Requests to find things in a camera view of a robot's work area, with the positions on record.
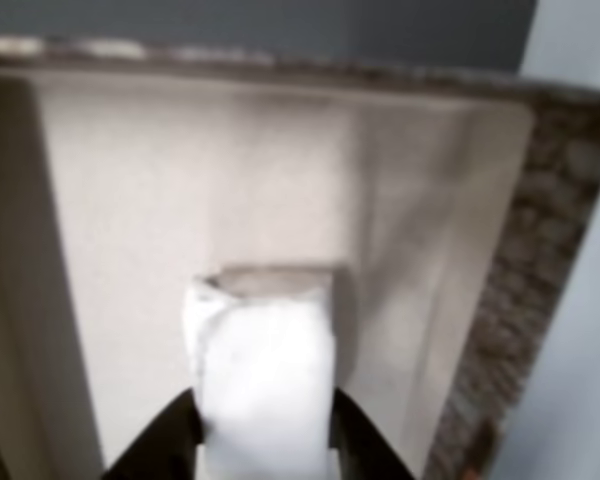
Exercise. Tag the white paper-wrapped block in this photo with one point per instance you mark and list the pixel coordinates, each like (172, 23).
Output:
(265, 375)

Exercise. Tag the printed cardboard box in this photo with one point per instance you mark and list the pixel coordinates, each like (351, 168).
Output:
(280, 175)

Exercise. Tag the dark grey mat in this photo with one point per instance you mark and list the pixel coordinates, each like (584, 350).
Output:
(280, 20)

